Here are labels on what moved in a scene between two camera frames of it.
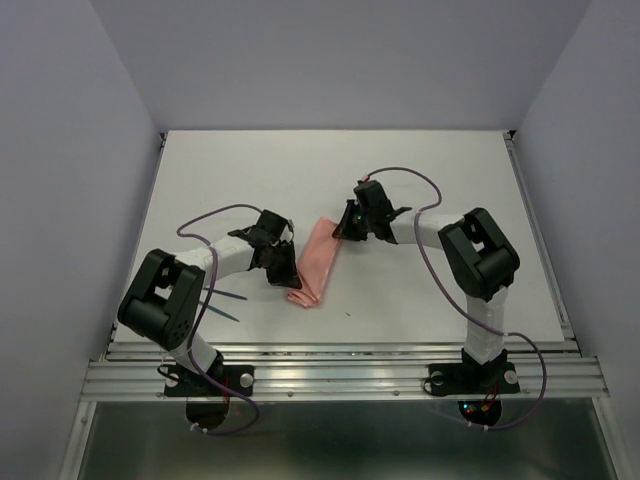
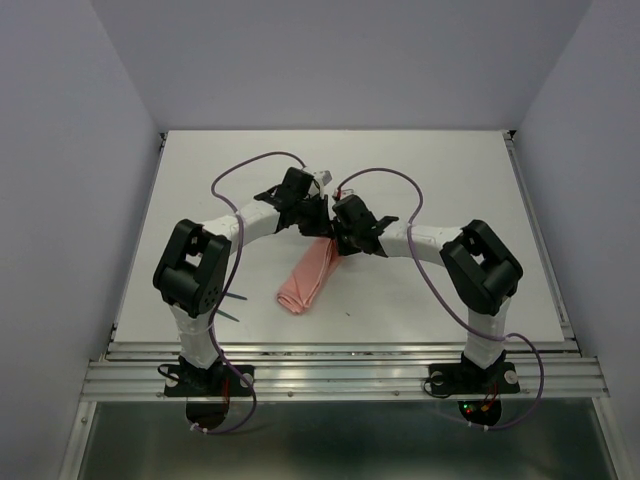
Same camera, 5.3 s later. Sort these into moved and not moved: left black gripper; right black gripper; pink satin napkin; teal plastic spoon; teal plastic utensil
Moved: right black gripper; left black gripper; pink satin napkin
Not moved: teal plastic spoon; teal plastic utensil
